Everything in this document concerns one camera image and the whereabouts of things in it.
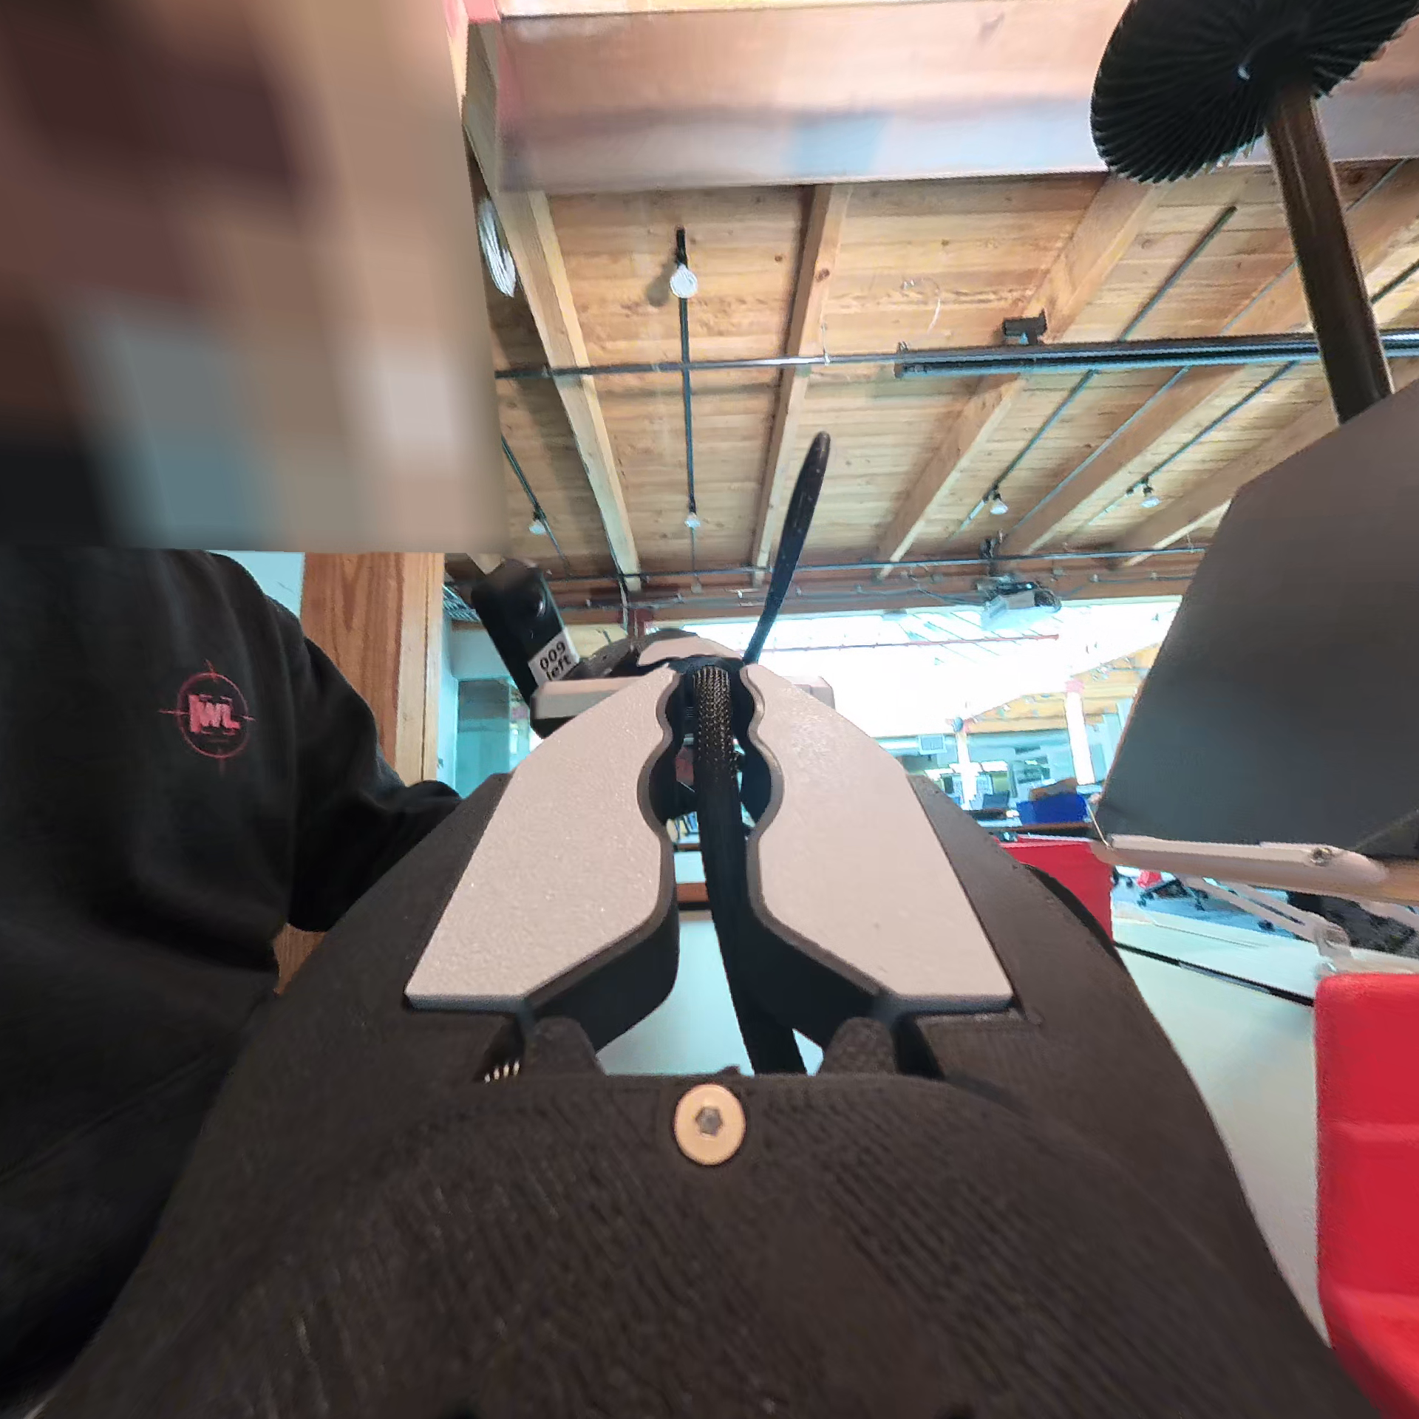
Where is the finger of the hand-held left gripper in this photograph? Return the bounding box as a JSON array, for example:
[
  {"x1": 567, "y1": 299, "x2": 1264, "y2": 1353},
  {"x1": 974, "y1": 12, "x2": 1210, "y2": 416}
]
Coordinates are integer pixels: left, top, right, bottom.
[{"x1": 635, "y1": 626, "x2": 737, "y2": 675}]

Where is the wooden pillar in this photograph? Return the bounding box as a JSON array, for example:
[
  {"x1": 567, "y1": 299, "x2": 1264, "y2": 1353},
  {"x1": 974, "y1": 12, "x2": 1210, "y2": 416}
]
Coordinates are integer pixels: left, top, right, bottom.
[{"x1": 299, "y1": 550, "x2": 448, "y2": 787}]

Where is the black ceiling track rail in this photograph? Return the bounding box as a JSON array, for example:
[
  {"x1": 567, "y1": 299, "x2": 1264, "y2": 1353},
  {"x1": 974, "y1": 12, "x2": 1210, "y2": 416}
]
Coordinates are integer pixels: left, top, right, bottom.
[{"x1": 892, "y1": 330, "x2": 1419, "y2": 385}]

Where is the grey desk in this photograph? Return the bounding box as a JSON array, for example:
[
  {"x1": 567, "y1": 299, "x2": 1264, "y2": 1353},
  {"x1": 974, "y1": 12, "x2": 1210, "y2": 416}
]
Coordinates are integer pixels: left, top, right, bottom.
[{"x1": 599, "y1": 882, "x2": 1332, "y2": 1344}]

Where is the person in black hoodie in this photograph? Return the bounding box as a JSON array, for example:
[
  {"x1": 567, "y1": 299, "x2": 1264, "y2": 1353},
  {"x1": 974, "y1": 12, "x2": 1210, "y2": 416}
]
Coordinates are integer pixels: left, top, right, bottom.
[{"x1": 0, "y1": 546, "x2": 467, "y2": 1399}]

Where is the grey USB hub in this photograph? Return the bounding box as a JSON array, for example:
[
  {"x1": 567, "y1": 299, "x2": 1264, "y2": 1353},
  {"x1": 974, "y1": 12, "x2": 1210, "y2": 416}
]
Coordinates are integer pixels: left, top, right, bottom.
[{"x1": 533, "y1": 669, "x2": 837, "y2": 728}]

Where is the round white ceiling vent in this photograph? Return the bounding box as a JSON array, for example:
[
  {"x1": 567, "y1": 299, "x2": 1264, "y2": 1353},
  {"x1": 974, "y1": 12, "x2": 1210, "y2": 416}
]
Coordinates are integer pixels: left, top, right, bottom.
[{"x1": 476, "y1": 197, "x2": 519, "y2": 299}]

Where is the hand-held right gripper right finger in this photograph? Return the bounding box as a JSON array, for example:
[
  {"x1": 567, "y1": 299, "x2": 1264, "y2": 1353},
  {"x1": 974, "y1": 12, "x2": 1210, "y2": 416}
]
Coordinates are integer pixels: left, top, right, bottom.
[{"x1": 735, "y1": 663, "x2": 1016, "y2": 1050}]

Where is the black pole with pleated disc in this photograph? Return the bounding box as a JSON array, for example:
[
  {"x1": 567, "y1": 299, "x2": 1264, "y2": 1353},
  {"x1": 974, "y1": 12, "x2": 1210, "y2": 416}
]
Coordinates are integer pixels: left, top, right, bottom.
[{"x1": 1090, "y1": 0, "x2": 1419, "y2": 426}]

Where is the red plastic bin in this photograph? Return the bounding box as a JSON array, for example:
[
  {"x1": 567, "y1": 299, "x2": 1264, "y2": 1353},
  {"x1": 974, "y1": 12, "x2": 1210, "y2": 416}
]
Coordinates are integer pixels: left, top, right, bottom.
[
  {"x1": 1313, "y1": 972, "x2": 1419, "y2": 1419},
  {"x1": 998, "y1": 837, "x2": 1116, "y2": 942}
]

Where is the person's left forearm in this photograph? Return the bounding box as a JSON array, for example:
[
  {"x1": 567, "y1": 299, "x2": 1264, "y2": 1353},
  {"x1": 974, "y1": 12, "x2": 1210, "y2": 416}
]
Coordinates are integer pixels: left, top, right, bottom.
[{"x1": 283, "y1": 771, "x2": 467, "y2": 936}]

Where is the white folding stand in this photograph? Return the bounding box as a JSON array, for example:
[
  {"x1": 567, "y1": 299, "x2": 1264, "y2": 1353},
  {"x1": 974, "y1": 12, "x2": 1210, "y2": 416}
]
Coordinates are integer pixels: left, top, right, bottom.
[{"x1": 1090, "y1": 831, "x2": 1419, "y2": 961}]

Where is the long braided green-plug cable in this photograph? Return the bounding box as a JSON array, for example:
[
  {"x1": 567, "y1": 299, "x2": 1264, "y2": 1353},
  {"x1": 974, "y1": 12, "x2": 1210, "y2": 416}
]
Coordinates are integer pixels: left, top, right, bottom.
[{"x1": 741, "y1": 431, "x2": 834, "y2": 670}]

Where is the black braided hub cable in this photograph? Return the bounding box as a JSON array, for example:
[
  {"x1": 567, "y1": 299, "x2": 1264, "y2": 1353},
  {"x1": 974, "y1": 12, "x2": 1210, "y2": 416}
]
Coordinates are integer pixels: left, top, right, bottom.
[{"x1": 670, "y1": 660, "x2": 812, "y2": 1075}]

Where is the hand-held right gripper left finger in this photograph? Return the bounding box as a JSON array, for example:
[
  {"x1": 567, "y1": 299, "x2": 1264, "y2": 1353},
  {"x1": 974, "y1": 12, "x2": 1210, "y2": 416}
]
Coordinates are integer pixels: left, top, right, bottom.
[{"x1": 402, "y1": 666, "x2": 683, "y2": 1050}]

